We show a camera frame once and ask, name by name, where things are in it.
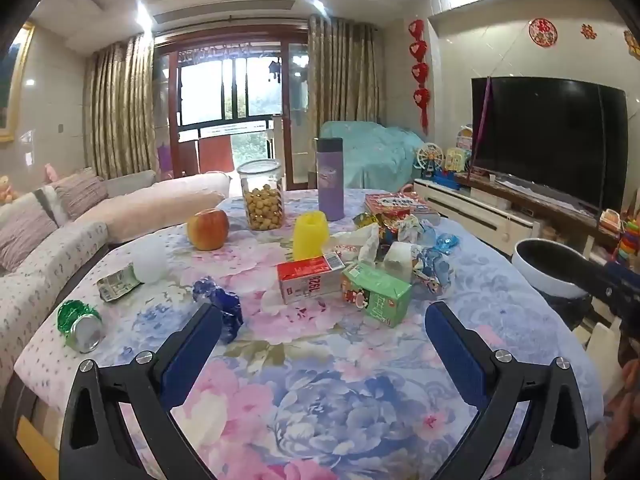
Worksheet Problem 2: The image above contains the white television cabinet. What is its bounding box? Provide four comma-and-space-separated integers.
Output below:
412, 175, 617, 262

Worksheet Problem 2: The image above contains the red apple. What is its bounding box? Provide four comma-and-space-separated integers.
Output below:
187, 208, 230, 251

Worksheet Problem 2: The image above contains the crumpled white printed wrapper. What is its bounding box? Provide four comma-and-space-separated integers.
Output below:
398, 214, 436, 244

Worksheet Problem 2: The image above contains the small crushed green carton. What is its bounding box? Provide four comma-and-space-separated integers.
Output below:
96, 263, 141, 304

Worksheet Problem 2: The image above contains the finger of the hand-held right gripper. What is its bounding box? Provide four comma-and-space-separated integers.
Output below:
572, 254, 640, 323

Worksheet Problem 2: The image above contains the white honeycomb ball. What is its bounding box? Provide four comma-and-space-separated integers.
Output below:
130, 245, 168, 284

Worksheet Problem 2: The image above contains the gold framed painting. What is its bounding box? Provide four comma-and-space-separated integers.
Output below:
0, 22, 36, 144

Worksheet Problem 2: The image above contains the dark blue foil wrapper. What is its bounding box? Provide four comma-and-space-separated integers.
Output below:
192, 277, 245, 345

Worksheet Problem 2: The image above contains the purple thermos bottle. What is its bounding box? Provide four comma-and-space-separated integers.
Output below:
314, 137, 346, 222

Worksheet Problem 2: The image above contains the wooden balcony door frame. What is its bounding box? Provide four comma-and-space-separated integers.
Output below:
152, 29, 311, 187

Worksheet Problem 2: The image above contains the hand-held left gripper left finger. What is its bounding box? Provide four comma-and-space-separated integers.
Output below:
59, 301, 224, 480

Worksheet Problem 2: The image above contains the clear jar of yellow balls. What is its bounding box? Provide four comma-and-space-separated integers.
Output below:
236, 159, 286, 232

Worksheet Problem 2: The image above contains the white carton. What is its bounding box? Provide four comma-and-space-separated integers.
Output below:
382, 241, 414, 281

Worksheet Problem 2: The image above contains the white bin with black bag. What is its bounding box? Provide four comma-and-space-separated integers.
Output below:
514, 238, 598, 311

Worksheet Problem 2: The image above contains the gold curtain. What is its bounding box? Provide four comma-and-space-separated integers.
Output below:
307, 14, 386, 137
82, 34, 159, 181

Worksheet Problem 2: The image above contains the red hanging heart decoration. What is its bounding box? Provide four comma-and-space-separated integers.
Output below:
407, 18, 432, 136

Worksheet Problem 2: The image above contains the colourful toy house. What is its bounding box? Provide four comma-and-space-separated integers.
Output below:
444, 127, 474, 174

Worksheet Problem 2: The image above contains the red drink carton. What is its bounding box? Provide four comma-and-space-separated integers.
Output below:
277, 252, 346, 305

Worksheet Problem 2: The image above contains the ferris wheel toy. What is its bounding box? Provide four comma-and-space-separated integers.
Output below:
413, 142, 445, 181

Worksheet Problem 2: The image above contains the black television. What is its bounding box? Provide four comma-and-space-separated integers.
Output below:
470, 75, 629, 216

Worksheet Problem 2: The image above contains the teal cloth covered furniture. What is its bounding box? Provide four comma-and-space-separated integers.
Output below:
319, 120, 426, 191

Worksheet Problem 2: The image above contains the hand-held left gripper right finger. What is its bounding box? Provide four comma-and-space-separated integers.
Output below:
424, 301, 592, 480

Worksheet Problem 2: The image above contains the round red wall sticker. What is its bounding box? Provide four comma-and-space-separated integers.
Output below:
528, 17, 559, 47

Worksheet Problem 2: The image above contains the green drink carton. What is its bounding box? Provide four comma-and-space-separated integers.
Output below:
340, 262, 414, 329

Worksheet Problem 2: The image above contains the yellow cup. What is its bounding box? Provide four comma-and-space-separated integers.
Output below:
292, 211, 330, 261

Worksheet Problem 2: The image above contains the light fabric sofa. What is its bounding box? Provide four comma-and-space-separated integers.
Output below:
0, 169, 232, 411

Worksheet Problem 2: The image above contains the blue printed paper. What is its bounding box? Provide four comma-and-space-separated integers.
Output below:
412, 247, 457, 297

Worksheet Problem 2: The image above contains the crushed green can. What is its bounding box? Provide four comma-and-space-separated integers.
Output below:
56, 299, 104, 354

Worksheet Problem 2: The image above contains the striped pink cushion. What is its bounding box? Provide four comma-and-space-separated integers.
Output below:
0, 199, 59, 272
52, 172, 109, 222

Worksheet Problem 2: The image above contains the stacking rings toy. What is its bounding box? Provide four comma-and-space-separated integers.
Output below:
617, 214, 640, 267

